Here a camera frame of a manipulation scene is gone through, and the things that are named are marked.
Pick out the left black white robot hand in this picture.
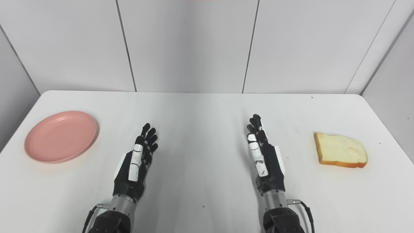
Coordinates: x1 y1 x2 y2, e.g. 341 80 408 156
112 123 159 204

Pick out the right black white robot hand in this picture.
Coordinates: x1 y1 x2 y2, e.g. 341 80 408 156
246 114 286 195

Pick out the slice of white bread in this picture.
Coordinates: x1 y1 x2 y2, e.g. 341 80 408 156
313 132 368 168

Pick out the pink round plate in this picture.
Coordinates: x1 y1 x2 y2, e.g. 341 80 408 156
24 111 98 163

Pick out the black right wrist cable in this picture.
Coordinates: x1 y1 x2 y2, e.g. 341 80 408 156
287 199 316 233

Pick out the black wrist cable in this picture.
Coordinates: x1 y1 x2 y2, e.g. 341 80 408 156
82 203 110 233
287 199 316 233

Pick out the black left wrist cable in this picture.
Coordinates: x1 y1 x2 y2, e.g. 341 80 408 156
82 203 110 233

